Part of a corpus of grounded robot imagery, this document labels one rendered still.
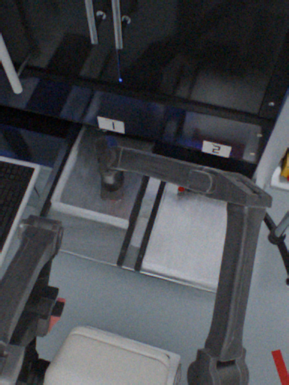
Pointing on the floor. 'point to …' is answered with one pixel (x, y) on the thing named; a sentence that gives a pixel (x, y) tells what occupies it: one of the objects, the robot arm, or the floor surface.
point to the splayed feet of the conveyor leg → (278, 244)
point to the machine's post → (274, 146)
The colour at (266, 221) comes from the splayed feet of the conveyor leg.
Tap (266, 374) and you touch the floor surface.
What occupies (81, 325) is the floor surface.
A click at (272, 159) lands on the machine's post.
